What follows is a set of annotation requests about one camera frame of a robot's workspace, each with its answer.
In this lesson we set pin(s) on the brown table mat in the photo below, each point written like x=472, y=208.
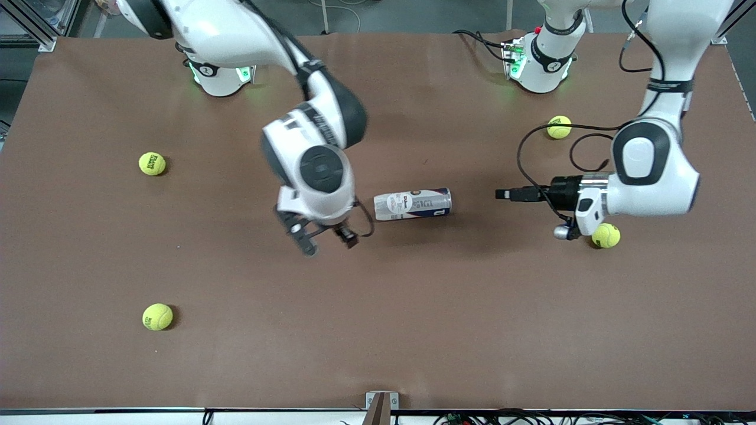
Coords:
x=378, y=307

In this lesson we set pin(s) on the yellow tennis ball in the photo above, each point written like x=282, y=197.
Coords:
x=608, y=237
x=152, y=163
x=560, y=128
x=157, y=317

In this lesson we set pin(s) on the grey metal pole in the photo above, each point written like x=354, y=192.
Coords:
x=325, y=18
x=510, y=15

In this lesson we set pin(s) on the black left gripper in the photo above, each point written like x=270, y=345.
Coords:
x=564, y=190

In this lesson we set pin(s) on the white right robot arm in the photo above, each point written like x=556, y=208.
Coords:
x=319, y=171

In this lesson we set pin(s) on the clear tennis ball can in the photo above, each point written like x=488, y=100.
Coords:
x=413, y=204

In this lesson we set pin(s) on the aluminium frame post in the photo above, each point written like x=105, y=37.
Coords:
x=718, y=39
x=44, y=41

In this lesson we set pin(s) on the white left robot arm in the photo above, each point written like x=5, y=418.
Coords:
x=649, y=165

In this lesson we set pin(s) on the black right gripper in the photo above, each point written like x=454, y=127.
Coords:
x=344, y=234

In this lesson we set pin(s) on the grey metal bracket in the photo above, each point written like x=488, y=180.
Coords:
x=381, y=407

